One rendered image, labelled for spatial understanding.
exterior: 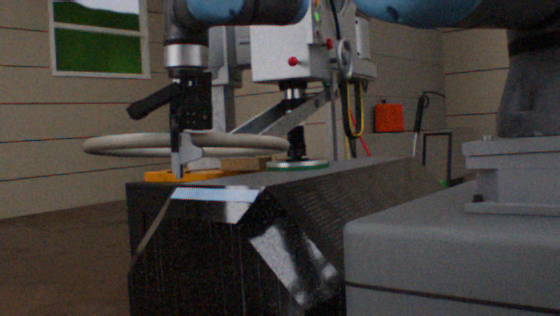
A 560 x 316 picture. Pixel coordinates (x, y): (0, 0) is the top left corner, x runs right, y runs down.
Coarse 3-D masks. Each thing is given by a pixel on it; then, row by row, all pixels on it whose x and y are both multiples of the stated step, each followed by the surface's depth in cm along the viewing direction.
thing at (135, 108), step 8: (168, 88) 105; (176, 88) 105; (152, 96) 105; (160, 96) 105; (168, 96) 105; (136, 104) 104; (144, 104) 104; (152, 104) 105; (160, 104) 106; (128, 112) 105; (136, 112) 104; (144, 112) 105; (136, 120) 109
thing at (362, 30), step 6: (360, 18) 239; (360, 24) 239; (366, 24) 242; (360, 30) 239; (366, 30) 241; (360, 36) 239; (366, 36) 241; (360, 42) 239; (366, 42) 241; (360, 48) 239; (366, 48) 241; (360, 54) 239; (366, 54) 241; (366, 60) 243
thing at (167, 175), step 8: (184, 168) 269; (152, 176) 244; (160, 176) 241; (168, 176) 237; (184, 176) 230; (192, 176) 227; (200, 176) 224; (208, 176) 222; (216, 176) 222; (224, 176) 225
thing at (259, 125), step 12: (312, 96) 206; (324, 96) 199; (336, 96) 202; (276, 108) 188; (300, 108) 178; (312, 108) 188; (252, 120) 172; (264, 120) 179; (276, 120) 187; (288, 120) 170; (300, 120) 178; (240, 132) 164; (252, 132) 171; (264, 132) 154; (276, 132) 161; (288, 132) 169; (240, 156) 150; (252, 156) 149
